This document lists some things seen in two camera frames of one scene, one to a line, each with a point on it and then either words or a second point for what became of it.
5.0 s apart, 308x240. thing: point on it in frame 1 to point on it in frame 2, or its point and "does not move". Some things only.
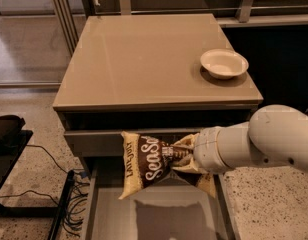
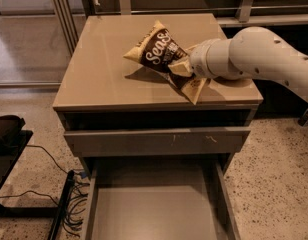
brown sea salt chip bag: (146, 160) to (158, 50)
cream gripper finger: (188, 165) to (181, 68)
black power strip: (69, 181) does not move
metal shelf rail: (244, 19) does not move
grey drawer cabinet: (157, 73) does not move
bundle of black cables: (73, 220) does not move
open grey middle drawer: (176, 206) does not move
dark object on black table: (6, 128) does not move
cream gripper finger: (186, 142) to (191, 47)
